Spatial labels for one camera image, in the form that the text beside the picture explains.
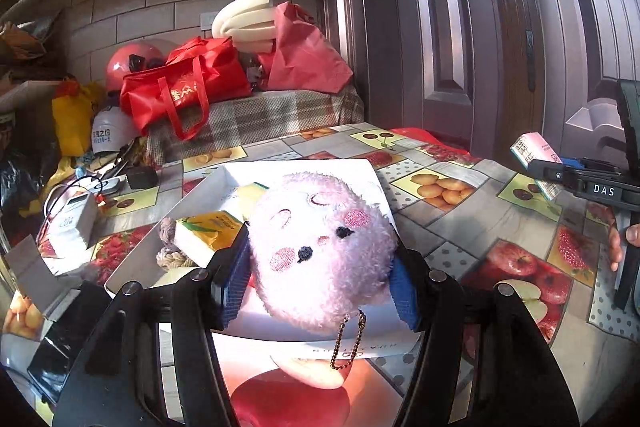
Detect yellow bag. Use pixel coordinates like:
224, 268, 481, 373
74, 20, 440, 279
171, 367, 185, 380
51, 77, 106, 158

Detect small open white box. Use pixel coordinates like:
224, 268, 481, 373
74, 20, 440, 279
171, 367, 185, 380
7, 237, 83, 323

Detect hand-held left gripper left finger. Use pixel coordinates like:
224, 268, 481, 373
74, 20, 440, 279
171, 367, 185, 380
52, 222, 253, 427

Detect fruit print tablecloth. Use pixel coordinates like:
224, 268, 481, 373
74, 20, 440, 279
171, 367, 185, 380
0, 122, 640, 427

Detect brown metal door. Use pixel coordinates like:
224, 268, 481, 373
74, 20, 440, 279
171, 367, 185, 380
320, 0, 640, 188

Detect white cardboard box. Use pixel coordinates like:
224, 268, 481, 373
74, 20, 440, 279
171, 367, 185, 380
104, 159, 426, 358

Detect knotted rope toy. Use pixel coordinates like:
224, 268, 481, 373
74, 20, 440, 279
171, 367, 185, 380
156, 217, 198, 270

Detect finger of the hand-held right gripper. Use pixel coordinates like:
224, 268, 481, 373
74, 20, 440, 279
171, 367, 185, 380
527, 159, 585, 198
559, 156, 623, 174

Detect black phone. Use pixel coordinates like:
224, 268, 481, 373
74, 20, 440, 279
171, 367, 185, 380
27, 279, 113, 400

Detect white helmet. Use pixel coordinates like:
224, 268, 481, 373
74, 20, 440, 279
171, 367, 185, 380
91, 104, 138, 155

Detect black power adapter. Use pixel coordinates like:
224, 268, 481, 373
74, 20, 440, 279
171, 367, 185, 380
125, 164, 158, 190

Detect yellow tissue pack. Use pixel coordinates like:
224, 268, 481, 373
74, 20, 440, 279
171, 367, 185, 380
174, 211, 246, 265

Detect silver flat device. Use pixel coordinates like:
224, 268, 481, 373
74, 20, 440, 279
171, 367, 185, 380
92, 177, 126, 198

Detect yellow rectangular sponge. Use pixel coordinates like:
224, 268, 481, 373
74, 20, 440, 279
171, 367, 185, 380
237, 182, 273, 218

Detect red plastic bag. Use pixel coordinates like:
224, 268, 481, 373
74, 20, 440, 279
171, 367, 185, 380
257, 1, 355, 94

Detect red helmet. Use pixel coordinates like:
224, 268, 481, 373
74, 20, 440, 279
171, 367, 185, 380
105, 41, 168, 95

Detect white foam roll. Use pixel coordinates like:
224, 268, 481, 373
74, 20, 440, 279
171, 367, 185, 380
211, 0, 278, 52

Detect brown cardboard boxes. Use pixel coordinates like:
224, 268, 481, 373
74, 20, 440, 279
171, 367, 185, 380
0, 19, 66, 82

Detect pink white packet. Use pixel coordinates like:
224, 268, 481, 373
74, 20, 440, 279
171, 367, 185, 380
510, 132, 563, 202

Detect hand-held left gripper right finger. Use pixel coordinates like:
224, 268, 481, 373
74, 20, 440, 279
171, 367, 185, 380
387, 247, 573, 427

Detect red tote bag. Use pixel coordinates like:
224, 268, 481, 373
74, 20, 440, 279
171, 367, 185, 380
120, 37, 253, 142

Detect plaid blanket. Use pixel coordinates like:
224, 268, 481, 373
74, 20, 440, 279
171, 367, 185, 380
145, 84, 365, 165

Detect white metal rack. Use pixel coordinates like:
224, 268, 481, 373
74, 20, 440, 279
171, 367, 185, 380
0, 77, 63, 158

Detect white power bank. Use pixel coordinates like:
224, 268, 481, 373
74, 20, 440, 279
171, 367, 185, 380
47, 192, 98, 250

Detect person's right hand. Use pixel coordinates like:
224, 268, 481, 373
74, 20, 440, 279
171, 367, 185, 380
607, 222, 640, 274

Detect pink plush toy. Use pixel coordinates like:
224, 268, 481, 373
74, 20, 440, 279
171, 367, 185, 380
248, 172, 399, 373

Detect black plastic bag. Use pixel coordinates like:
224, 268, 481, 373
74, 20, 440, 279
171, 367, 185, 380
0, 152, 46, 218

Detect red cloth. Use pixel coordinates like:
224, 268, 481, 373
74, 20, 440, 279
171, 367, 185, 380
390, 127, 473, 162

